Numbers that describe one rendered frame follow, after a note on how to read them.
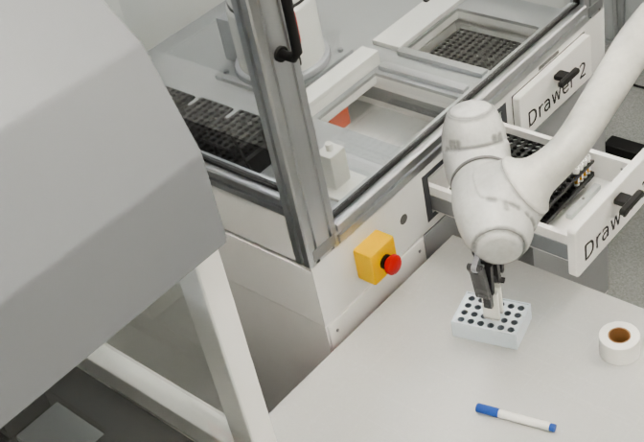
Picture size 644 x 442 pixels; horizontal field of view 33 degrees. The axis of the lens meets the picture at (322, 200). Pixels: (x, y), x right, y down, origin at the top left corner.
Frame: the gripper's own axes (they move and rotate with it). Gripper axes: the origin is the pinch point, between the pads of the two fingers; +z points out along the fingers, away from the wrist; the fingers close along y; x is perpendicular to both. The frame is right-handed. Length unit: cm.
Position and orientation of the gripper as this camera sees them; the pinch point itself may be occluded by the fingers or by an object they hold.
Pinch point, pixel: (492, 300)
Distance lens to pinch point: 198.9
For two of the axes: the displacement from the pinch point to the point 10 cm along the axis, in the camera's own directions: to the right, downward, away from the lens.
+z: 1.8, 7.8, 6.0
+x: -8.8, -1.5, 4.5
